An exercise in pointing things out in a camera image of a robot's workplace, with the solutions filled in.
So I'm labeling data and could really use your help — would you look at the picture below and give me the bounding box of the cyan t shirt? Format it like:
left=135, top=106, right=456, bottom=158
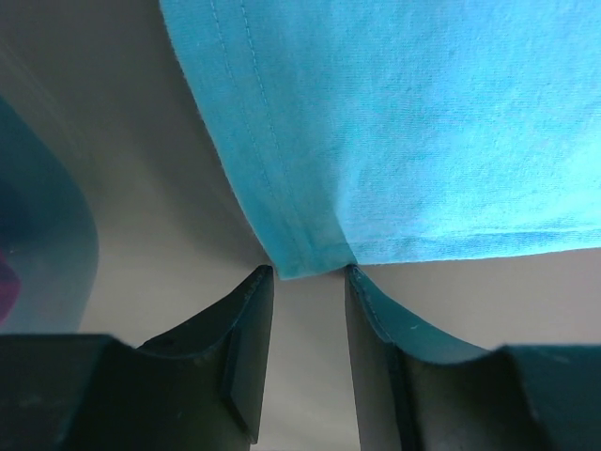
left=160, top=1, right=600, bottom=279

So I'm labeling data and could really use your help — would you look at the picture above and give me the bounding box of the red t shirt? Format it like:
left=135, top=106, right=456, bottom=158
left=0, top=253, right=22, bottom=324

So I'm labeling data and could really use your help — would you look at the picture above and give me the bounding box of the teal plastic basket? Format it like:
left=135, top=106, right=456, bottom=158
left=1, top=101, right=99, bottom=334

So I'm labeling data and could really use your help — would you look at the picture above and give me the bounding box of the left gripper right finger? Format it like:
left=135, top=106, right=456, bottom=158
left=345, top=266, right=600, bottom=450

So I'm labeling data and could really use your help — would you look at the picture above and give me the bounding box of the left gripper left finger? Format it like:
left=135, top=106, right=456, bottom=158
left=1, top=265, right=274, bottom=450

